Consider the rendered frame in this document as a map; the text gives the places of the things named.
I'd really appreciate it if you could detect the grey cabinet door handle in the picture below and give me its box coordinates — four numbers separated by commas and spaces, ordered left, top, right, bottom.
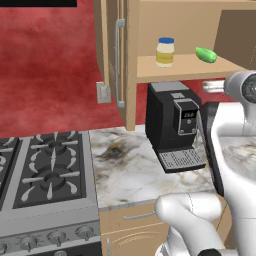
114, 18, 127, 109

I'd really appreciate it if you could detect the light wood drawer front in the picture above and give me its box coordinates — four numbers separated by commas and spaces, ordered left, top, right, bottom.
99, 202, 160, 233

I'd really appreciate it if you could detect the green cucumber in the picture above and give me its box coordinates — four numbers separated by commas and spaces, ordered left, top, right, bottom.
194, 46, 219, 65

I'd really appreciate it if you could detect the light wood cabinet door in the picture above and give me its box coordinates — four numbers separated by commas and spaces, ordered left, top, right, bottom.
213, 9, 256, 71
93, 0, 141, 132

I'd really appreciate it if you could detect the black extractor hood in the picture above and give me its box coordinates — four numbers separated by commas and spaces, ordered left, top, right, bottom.
0, 0, 78, 8

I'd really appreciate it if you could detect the grey cupboard door handle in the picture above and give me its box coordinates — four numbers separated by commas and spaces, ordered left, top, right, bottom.
105, 236, 112, 256

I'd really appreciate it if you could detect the light wood cupboard door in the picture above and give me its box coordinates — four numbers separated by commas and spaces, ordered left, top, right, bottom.
100, 222, 172, 256

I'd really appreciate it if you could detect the light wood wall cabinet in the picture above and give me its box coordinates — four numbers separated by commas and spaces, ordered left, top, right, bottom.
134, 0, 256, 85

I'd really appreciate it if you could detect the grey wall socket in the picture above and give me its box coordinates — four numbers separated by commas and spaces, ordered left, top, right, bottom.
95, 81, 112, 105

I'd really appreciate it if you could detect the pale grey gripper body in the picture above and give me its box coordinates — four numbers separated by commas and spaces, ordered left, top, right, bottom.
202, 79, 229, 95

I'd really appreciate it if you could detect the grey drawer handle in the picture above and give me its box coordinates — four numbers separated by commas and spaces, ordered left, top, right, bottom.
122, 210, 157, 222

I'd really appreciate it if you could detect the black coffee machine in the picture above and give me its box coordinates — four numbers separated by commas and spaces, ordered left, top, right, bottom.
145, 80, 209, 175

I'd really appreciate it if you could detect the grey gas hob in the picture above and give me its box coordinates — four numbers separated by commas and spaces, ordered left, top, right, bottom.
0, 130, 102, 256

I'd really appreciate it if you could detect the mayonnaise jar with blue lid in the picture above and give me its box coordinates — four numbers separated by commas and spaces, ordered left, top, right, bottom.
155, 37, 176, 69

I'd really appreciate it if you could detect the light wood base cupboard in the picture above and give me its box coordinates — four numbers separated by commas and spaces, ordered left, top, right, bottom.
214, 196, 235, 249

